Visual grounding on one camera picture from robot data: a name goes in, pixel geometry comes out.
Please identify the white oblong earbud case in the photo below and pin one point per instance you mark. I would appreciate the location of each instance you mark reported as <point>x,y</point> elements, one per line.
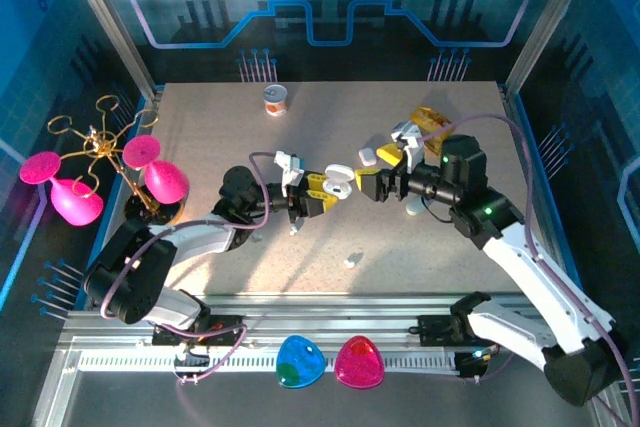
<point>367,156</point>

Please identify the white oval earbud case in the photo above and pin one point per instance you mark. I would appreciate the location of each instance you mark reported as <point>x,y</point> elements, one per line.
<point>339,173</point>

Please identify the white round earbud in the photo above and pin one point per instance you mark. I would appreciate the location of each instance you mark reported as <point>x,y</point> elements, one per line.
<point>350,263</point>

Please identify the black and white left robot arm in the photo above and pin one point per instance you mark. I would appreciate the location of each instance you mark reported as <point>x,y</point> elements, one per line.
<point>195,242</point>

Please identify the yellow snack packet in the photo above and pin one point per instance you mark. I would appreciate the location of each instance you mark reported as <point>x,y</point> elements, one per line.
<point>435,119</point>

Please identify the pink wine glass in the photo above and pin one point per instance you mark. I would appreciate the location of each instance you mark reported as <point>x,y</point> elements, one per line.
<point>164,182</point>
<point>75,202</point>

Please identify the small can with orange print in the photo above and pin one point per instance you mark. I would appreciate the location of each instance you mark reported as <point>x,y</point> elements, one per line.
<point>276,99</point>

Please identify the blue translucent triangular button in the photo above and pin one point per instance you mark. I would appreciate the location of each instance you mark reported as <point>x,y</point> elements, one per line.
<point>300,362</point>

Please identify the small black connector board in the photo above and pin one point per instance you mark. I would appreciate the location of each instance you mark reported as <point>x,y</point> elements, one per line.
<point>192,359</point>
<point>472,364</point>

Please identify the pink translucent triangular button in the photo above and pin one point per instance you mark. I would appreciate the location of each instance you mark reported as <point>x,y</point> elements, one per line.
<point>360,362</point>

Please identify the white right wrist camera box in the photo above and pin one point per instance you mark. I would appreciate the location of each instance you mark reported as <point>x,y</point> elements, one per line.
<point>407,134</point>

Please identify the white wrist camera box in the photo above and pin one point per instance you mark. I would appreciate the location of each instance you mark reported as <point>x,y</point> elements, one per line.
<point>287,167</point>
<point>407,134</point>

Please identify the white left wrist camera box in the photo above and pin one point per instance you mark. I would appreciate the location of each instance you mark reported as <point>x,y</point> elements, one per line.
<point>287,167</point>

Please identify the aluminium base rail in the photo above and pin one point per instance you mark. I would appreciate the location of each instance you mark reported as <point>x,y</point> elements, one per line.
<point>325,317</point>

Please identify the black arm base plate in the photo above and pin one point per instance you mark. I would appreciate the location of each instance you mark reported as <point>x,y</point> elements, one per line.
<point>432,334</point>
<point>225,339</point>

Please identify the aluminium frame post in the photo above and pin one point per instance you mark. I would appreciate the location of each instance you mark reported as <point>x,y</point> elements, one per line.
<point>550,22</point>
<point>107,22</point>

